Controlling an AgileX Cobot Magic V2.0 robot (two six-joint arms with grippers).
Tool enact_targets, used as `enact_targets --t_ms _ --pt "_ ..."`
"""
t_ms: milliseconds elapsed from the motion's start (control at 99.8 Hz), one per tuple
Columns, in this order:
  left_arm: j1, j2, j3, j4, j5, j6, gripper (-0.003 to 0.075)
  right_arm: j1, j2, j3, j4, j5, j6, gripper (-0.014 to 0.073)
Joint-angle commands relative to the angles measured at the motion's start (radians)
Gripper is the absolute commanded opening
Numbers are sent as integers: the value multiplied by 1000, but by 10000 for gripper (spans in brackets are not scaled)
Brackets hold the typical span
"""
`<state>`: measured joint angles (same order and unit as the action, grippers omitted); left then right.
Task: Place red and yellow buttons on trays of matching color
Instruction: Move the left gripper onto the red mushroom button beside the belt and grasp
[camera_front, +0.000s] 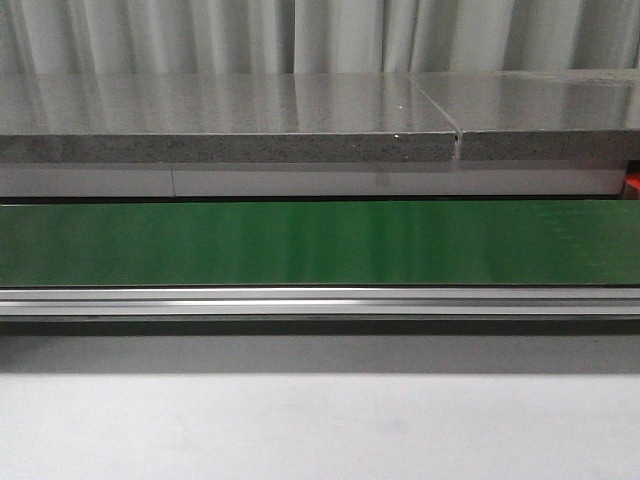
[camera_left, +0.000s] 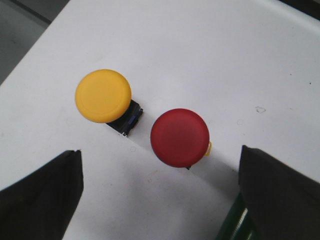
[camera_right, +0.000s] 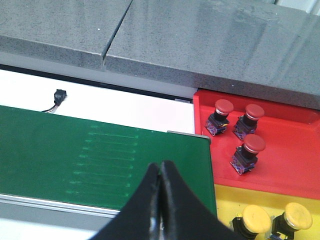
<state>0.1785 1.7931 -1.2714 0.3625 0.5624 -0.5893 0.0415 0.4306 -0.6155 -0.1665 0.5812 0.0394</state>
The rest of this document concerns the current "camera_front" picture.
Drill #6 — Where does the grey speckled right countertop slab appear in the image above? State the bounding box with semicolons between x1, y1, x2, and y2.
409;69;639;168

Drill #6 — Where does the grey pleated curtain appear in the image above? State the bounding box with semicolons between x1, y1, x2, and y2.
1;1;639;74

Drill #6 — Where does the grey speckled countertop slab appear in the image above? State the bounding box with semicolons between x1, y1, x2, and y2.
1;73;456;164
409;69;639;168

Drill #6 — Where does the aluminium conveyor frame rail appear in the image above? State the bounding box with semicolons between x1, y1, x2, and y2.
1;286;639;318

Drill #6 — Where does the white cabinet front panel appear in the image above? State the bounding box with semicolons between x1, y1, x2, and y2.
1;161;627;198

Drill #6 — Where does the green conveyor belt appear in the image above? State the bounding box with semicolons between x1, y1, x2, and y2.
1;200;639;287

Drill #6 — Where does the grey speckled left countertop slab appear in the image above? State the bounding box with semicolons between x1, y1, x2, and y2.
1;73;456;164

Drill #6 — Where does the red plastic tray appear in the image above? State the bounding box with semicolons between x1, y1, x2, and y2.
622;172;640;200

